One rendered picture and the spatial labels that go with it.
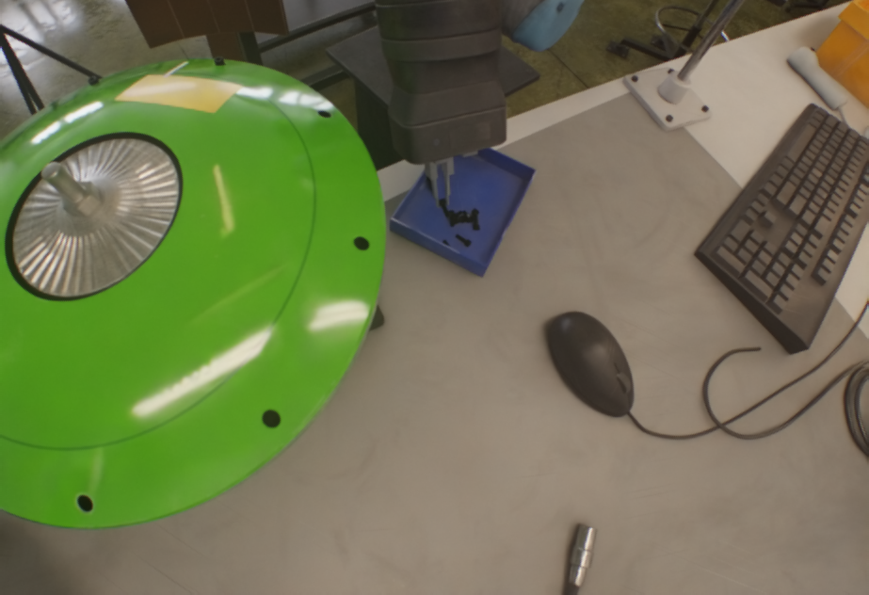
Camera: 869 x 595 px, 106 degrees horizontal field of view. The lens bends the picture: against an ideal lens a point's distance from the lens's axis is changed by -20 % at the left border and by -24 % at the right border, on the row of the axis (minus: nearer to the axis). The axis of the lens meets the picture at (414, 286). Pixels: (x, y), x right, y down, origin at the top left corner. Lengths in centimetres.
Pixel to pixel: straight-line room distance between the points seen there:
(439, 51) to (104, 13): 285
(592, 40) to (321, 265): 243
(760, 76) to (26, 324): 92
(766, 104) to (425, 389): 68
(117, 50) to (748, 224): 263
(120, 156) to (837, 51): 105
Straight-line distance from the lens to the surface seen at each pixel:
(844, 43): 102
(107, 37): 280
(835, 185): 73
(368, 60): 68
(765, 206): 61
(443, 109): 27
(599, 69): 238
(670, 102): 65
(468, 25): 25
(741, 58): 88
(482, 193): 43
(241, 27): 106
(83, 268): 24
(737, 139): 69
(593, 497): 39
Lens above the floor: 126
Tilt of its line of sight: 67 degrees down
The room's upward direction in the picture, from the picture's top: 9 degrees clockwise
